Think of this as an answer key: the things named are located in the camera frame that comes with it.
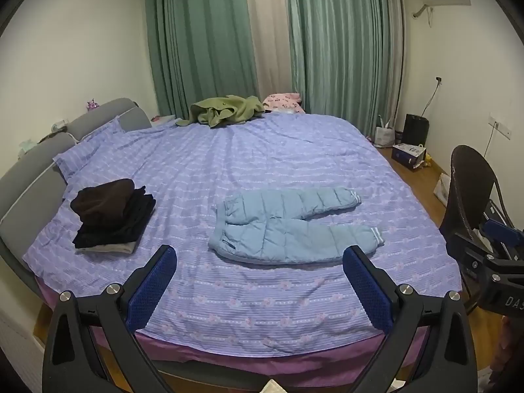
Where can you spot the black box by wall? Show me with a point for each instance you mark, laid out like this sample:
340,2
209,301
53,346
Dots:
415,130

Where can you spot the white shopping bag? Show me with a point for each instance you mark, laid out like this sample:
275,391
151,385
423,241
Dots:
384,134

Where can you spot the green curtain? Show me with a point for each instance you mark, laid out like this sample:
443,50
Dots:
348,58
199,49

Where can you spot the small purple figurine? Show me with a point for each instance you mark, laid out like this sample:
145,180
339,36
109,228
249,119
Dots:
91,105

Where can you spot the white plastic bag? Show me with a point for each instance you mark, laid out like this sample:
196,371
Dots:
441,190

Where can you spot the purple floral bed sheet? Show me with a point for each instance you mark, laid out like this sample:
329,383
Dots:
247,310

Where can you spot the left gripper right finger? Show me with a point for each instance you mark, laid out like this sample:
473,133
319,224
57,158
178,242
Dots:
446,361

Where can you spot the white wall socket strip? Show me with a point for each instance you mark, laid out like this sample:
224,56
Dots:
500,127

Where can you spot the left green curtain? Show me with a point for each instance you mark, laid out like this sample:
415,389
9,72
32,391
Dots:
199,49

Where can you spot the beige centre curtain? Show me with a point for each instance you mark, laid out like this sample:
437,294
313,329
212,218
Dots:
269,24

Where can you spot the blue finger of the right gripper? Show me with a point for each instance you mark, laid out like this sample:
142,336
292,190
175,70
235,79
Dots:
502,233

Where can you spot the dark brown folded garment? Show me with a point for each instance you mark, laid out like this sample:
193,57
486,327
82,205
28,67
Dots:
103,203

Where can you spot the purple striped pillow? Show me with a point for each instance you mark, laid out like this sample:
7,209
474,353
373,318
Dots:
77,157

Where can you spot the dark wicker chair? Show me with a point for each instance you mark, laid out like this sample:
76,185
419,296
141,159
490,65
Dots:
471,183

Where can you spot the pink patterned garment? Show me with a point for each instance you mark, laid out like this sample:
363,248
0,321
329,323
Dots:
289,103

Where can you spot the dark blue cardboard box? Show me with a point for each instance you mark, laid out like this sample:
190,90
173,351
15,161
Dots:
409,156

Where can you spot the light blue padded pants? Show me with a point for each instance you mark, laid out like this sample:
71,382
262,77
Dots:
277,227

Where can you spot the right green curtain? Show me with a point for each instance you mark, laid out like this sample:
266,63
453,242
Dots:
348,58

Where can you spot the olive green crumpled garment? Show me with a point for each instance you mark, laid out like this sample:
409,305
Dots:
223,111

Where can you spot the grey padded headboard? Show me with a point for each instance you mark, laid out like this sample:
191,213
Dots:
31,191

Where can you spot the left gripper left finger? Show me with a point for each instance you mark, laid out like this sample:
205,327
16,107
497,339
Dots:
72,362

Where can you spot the grey folded garment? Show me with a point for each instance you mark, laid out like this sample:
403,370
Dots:
122,248

